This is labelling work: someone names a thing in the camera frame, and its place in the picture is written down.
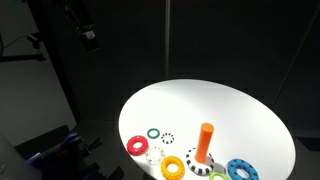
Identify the black vertical frame post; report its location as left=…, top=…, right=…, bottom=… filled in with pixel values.
left=26, top=0, right=82, bottom=124

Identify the black perforated breadboard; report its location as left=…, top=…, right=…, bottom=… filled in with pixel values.
left=14, top=124, right=125, bottom=180

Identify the blue dotted toy ring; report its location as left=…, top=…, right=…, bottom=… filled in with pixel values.
left=226, top=158, right=260, bottom=180

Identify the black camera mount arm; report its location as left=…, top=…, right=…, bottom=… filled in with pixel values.
left=0, top=33, right=48, bottom=63

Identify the orange stacking peg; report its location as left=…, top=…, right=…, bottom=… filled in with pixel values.
left=194, top=122, right=215, bottom=164

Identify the small green ring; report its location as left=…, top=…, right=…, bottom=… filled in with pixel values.
left=146, top=128, right=161, bottom=140

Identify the black clamp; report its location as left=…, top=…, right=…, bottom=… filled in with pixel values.
left=81, top=137, right=103, bottom=156

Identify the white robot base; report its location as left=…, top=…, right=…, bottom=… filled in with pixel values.
left=0, top=133, right=43, bottom=180

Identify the silver metal cylinder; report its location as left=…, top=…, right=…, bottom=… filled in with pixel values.
left=26, top=152, right=43, bottom=164

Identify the clear plastic ring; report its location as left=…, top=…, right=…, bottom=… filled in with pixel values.
left=145, top=144, right=166, bottom=166

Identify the small black white ring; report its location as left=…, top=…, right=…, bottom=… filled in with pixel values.
left=160, top=132, right=175, bottom=145

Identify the black white checkered base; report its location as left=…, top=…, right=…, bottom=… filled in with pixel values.
left=185, top=147, right=215, bottom=177

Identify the purple handled clamp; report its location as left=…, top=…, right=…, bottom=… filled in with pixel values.
left=57, top=131, right=81, bottom=151

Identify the lime green toy ring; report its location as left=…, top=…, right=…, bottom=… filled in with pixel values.
left=208, top=170, right=230, bottom=180

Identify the grey vertical pole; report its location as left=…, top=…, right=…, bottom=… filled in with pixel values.
left=164, top=0, right=172, bottom=80

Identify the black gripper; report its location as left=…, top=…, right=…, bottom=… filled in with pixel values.
left=63, top=0, right=101, bottom=53

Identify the pink knobbly toy ring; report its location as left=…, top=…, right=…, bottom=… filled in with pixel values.
left=126, top=135, right=150, bottom=157

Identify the orange knobbly toy ring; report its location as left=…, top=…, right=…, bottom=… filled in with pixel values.
left=160, top=155, right=186, bottom=180

